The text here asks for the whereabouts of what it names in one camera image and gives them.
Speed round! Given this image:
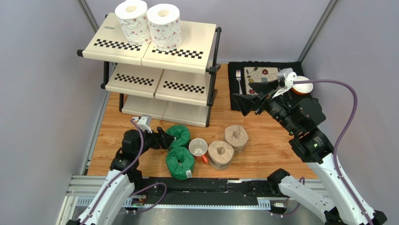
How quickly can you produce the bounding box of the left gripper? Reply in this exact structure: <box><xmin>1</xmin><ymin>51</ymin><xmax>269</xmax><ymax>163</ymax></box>
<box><xmin>134</xmin><ymin>127</ymin><xmax>175</xmax><ymax>158</ymax></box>

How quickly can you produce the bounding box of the green roll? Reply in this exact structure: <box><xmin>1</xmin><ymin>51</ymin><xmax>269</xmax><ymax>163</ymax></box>
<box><xmin>165</xmin><ymin>147</ymin><xmax>195</xmax><ymax>180</ymax></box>
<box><xmin>166</xmin><ymin>125</ymin><xmax>191</xmax><ymax>150</ymax></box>

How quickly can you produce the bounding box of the floral white paper towel roll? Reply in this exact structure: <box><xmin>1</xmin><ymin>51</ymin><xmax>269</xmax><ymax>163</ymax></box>
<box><xmin>147</xmin><ymin>4</ymin><xmax>182</xmax><ymax>51</ymax></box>

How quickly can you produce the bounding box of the plain white paper towel roll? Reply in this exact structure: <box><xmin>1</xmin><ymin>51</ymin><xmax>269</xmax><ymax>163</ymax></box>
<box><xmin>115</xmin><ymin>0</ymin><xmax>152</xmax><ymax>45</ymax></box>

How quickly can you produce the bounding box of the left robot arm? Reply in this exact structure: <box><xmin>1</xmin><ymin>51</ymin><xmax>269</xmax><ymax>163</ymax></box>
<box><xmin>67</xmin><ymin>127</ymin><xmax>176</xmax><ymax>225</ymax></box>

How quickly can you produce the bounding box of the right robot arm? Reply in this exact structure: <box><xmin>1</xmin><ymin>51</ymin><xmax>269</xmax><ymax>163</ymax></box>
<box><xmin>231</xmin><ymin>81</ymin><xmax>387</xmax><ymax>225</ymax></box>

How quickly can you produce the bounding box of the cream three-tier shelf rack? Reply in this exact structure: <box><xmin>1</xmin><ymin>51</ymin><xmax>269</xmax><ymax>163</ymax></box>
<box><xmin>77</xmin><ymin>13</ymin><xmax>222</xmax><ymax>128</ymax></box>

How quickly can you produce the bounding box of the floral square plate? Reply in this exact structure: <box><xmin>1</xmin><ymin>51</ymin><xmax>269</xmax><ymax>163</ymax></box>
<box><xmin>244</xmin><ymin>67</ymin><xmax>279</xmax><ymax>95</ymax></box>

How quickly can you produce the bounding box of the silver fork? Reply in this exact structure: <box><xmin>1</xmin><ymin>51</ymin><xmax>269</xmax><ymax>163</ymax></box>
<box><xmin>236</xmin><ymin>70</ymin><xmax>243</xmax><ymax>95</ymax></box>

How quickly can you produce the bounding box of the green wrapped roll front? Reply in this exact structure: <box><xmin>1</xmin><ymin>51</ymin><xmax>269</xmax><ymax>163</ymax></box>
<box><xmin>165</xmin><ymin>147</ymin><xmax>195</xmax><ymax>180</ymax></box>

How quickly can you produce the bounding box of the black placemat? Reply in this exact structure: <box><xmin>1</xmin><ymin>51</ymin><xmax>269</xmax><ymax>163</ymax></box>
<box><xmin>228</xmin><ymin>61</ymin><xmax>305</xmax><ymax>96</ymax></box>

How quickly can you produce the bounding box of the orange white mug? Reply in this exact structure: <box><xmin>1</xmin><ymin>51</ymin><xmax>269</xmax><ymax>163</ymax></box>
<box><xmin>188</xmin><ymin>138</ymin><xmax>208</xmax><ymax>164</ymax></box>

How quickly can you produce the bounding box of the brown wrapped roll rear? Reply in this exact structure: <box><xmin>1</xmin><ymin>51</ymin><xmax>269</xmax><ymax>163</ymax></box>
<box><xmin>224</xmin><ymin>125</ymin><xmax>249</xmax><ymax>154</ymax></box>

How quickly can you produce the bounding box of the brown wrapped roll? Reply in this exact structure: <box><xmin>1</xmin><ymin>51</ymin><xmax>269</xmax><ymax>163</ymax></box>
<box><xmin>208</xmin><ymin>141</ymin><xmax>235</xmax><ymax>171</ymax></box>
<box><xmin>224</xmin><ymin>125</ymin><xmax>249</xmax><ymax>154</ymax></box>

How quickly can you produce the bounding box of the orange white bowl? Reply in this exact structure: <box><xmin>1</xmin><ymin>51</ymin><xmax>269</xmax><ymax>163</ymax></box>
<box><xmin>292</xmin><ymin>76</ymin><xmax>313</xmax><ymax>95</ymax></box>

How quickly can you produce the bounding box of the brown wrapped roll front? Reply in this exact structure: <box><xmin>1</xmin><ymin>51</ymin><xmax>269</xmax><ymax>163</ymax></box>
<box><xmin>208</xmin><ymin>141</ymin><xmax>235</xmax><ymax>171</ymax></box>

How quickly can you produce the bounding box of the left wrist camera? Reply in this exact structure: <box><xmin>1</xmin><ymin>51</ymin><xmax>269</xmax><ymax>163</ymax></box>
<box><xmin>130</xmin><ymin>114</ymin><xmax>153</xmax><ymax>133</ymax></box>

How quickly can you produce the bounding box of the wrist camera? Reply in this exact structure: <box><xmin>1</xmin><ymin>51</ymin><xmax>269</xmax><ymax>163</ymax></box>
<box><xmin>130</xmin><ymin>114</ymin><xmax>153</xmax><ymax>133</ymax></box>
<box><xmin>273</xmin><ymin>68</ymin><xmax>297</xmax><ymax>98</ymax></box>

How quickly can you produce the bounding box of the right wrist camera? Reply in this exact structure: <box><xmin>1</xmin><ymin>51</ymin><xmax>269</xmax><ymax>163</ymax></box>
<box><xmin>273</xmin><ymin>68</ymin><xmax>297</xmax><ymax>98</ymax></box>

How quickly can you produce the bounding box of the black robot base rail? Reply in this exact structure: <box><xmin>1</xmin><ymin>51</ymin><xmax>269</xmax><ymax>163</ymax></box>
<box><xmin>134</xmin><ymin>177</ymin><xmax>287</xmax><ymax>206</ymax></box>

